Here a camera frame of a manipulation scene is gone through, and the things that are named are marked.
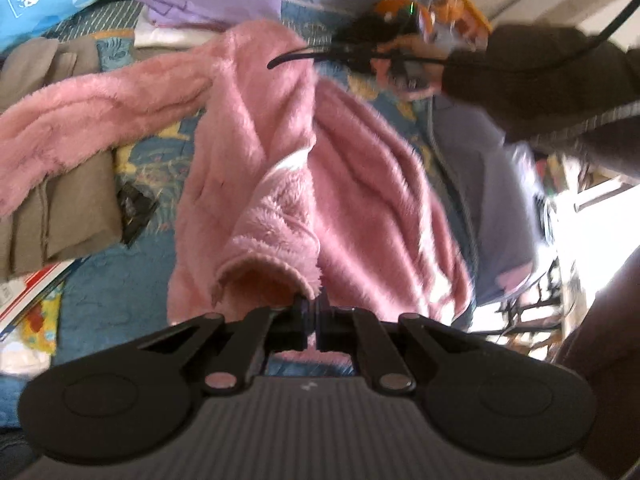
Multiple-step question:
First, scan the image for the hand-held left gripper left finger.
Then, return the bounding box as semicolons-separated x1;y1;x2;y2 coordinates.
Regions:
137;294;317;395

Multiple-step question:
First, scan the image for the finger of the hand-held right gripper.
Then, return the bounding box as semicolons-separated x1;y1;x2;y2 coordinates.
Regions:
267;42;373;73

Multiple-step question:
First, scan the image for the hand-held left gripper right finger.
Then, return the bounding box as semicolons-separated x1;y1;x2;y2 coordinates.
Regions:
317;287;501;393

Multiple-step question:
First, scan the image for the pink fleece jacket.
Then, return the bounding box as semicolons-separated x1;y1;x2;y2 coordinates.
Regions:
0;19;476;366

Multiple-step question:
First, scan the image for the white folded cloth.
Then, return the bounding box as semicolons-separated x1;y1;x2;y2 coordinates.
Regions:
133;9;237;49

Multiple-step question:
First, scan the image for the blue quilted bedspread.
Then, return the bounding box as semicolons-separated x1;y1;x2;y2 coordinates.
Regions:
0;0;481;431

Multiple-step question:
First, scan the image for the black packet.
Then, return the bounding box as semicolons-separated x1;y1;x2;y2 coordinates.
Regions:
115;182;161;249

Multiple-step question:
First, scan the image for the grey-blue bed sheet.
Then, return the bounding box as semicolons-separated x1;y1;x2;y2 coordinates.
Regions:
429;95;551;307

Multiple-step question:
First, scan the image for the taupe folded garment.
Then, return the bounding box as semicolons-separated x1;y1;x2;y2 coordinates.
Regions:
0;37;126;281

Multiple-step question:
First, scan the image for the red white blue booklet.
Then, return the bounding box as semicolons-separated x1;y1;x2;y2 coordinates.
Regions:
0;259;87;342

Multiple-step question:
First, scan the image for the black cable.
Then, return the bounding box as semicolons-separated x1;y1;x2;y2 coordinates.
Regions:
445;0;640;68

